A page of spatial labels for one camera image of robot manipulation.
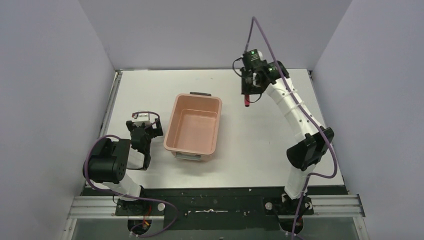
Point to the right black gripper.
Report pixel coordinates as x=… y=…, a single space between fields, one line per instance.
x=244 y=90

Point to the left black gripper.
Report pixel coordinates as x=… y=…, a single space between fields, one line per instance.
x=145 y=129

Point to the red handled screwdriver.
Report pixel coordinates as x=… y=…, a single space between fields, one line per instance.
x=246 y=100

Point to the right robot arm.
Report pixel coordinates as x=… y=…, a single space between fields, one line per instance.
x=311 y=137

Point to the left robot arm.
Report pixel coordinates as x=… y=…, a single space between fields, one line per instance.
x=114 y=162

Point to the pink plastic bin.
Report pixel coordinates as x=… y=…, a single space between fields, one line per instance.
x=193 y=126

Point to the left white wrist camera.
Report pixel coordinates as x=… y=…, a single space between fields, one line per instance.
x=141 y=118

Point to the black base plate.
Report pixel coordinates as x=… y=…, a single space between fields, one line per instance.
x=209 y=209

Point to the aluminium rail frame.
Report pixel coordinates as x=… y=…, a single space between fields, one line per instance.
x=251 y=152

